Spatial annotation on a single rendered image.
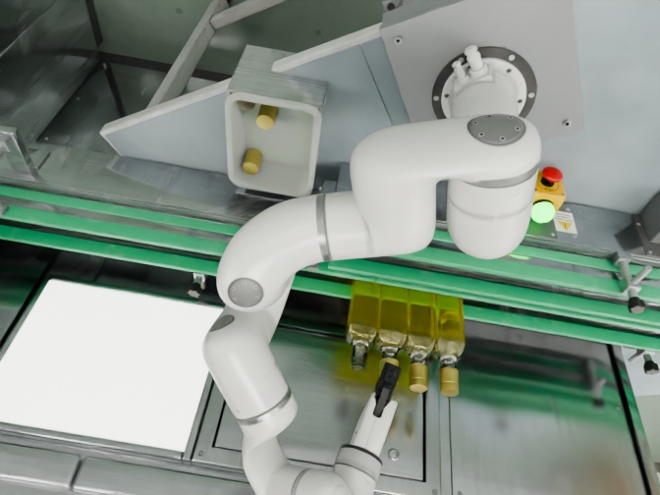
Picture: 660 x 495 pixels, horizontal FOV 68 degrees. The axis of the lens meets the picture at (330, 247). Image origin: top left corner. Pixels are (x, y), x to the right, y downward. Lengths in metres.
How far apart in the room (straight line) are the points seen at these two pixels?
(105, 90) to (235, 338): 1.28
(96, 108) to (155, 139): 0.60
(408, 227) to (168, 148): 0.72
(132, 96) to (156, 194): 0.70
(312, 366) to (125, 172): 0.59
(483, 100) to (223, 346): 0.48
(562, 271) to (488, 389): 0.33
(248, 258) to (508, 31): 0.48
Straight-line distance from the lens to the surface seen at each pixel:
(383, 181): 0.51
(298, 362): 1.08
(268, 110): 0.96
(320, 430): 1.03
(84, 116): 1.72
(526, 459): 1.18
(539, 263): 1.05
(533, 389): 1.25
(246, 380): 0.67
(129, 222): 1.11
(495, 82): 0.78
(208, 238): 1.05
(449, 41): 0.80
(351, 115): 1.00
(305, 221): 0.58
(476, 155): 0.52
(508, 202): 0.55
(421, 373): 0.96
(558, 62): 0.83
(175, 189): 1.13
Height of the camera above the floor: 1.56
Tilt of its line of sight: 39 degrees down
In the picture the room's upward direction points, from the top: 171 degrees counter-clockwise
